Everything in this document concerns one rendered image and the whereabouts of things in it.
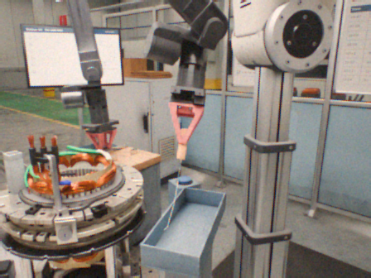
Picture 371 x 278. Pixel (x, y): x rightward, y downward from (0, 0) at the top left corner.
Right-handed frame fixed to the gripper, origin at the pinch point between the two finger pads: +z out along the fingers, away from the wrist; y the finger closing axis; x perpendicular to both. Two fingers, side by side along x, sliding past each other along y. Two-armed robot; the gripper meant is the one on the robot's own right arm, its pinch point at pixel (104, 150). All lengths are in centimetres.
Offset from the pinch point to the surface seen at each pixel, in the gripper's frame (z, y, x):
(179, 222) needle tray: 9.3, 10.7, 37.6
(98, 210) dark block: 1.4, 25.3, 29.7
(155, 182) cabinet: 13.5, -11.0, 10.6
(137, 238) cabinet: 30.1, -1.1, 9.5
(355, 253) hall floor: 119, -161, 62
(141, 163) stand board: 4.3, -4.6, 11.5
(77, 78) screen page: -22, -41, -71
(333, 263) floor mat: 116, -138, 51
